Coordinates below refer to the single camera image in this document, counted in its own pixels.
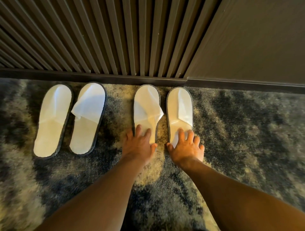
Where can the person's right hand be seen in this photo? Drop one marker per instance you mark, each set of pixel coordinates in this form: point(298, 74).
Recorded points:
point(188, 152)

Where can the person's left hand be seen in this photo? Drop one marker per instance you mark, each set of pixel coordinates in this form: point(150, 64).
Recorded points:
point(137, 148)

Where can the person's left thumb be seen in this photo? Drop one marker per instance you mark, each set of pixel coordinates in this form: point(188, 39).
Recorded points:
point(153, 147)

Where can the person's right thumb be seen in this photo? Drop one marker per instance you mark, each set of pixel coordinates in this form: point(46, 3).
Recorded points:
point(170, 147)

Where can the person's left middle finger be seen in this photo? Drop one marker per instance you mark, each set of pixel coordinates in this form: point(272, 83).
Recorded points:
point(138, 132)

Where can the person's right middle finger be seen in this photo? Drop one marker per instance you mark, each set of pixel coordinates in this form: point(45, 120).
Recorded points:
point(190, 135)

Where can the person's right little finger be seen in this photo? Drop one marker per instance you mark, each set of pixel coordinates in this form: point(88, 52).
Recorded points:
point(201, 150)

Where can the person's left forearm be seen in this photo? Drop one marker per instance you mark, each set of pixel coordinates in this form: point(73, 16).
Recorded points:
point(100, 197)

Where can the person's right forearm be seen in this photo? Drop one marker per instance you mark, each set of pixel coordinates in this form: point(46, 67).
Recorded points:
point(238, 197)

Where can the dark baseboard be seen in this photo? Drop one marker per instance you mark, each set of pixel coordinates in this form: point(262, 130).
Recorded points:
point(119, 79)

